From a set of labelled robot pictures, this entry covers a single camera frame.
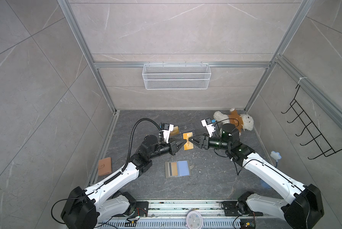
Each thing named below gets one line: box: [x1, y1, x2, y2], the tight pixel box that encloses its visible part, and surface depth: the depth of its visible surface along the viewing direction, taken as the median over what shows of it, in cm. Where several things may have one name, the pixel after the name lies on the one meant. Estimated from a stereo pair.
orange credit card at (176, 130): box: [170, 125, 180, 136], surface depth 97 cm
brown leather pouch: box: [97, 156, 112, 177], surface depth 90 cm
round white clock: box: [186, 210, 204, 229], surface depth 70 cm
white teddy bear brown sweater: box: [213, 107, 255, 134], surface depth 106 cm
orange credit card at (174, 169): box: [171, 162, 178, 177], surface depth 88 cm
